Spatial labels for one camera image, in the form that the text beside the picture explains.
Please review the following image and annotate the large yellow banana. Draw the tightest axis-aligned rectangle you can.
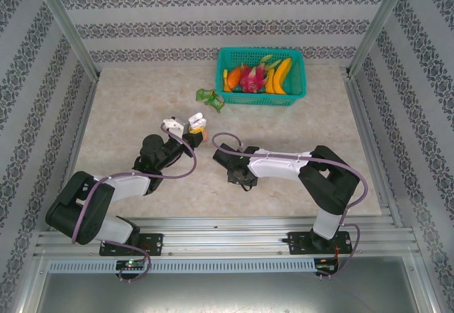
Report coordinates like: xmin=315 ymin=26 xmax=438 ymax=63
xmin=272 ymin=58 xmax=294 ymax=96

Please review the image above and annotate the white earbud charging case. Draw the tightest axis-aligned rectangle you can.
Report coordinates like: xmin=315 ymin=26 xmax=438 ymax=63
xmin=187 ymin=112 xmax=208 ymax=128

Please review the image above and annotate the left green circuit board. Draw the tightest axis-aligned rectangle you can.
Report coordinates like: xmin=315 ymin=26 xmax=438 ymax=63
xmin=116 ymin=258 xmax=147 ymax=271

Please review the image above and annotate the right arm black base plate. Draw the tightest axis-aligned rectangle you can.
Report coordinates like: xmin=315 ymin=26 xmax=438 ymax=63
xmin=287 ymin=230 xmax=355 ymax=256

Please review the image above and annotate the teal plastic basket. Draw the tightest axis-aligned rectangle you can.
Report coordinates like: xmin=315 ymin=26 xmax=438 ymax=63
xmin=215 ymin=46 xmax=308 ymax=107

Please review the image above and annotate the grey metal panel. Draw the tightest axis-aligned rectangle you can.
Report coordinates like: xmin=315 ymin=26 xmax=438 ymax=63
xmin=21 ymin=256 xmax=437 ymax=313

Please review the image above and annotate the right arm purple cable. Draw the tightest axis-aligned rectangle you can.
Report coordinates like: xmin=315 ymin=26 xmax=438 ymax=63
xmin=211 ymin=132 xmax=370 ymax=280

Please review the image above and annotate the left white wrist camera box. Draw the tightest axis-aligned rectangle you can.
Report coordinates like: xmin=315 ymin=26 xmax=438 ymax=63
xmin=162 ymin=116 xmax=188 ymax=139

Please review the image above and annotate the aluminium mounting rail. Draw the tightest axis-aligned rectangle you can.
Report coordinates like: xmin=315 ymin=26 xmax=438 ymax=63
xmin=33 ymin=216 xmax=425 ymax=259

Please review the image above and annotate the grey slotted cable duct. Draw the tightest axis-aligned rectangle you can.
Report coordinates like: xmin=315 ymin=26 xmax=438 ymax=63
xmin=47 ymin=258 xmax=317 ymax=275

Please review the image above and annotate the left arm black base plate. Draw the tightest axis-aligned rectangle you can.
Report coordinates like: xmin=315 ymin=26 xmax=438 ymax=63
xmin=98 ymin=233 xmax=165 ymax=258

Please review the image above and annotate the aluminium frame post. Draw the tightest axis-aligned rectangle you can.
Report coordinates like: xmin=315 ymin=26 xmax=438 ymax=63
xmin=346 ymin=0 xmax=415 ymax=78
xmin=28 ymin=0 xmax=101 ymax=82

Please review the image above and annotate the aluminium side rail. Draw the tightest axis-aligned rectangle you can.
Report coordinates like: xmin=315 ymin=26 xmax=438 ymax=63
xmin=342 ymin=67 xmax=405 ymax=229
xmin=48 ymin=77 xmax=100 ymax=231

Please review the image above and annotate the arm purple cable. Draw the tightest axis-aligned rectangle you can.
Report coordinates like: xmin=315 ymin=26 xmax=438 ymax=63
xmin=70 ymin=123 xmax=198 ymax=284
xmin=211 ymin=132 xmax=370 ymax=280

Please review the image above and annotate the orange mango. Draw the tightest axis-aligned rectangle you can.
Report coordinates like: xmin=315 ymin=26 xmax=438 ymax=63
xmin=226 ymin=67 xmax=243 ymax=89

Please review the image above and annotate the small yellow banana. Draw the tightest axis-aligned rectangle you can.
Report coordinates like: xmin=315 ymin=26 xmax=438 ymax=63
xmin=265 ymin=67 xmax=278 ymax=94

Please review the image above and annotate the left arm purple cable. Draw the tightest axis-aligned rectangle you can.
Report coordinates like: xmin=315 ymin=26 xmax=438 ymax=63
xmin=70 ymin=123 xmax=198 ymax=284

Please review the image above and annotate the pink dragon fruit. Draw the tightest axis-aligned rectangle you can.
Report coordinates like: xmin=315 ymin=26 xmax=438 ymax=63
xmin=238 ymin=53 xmax=283 ymax=94

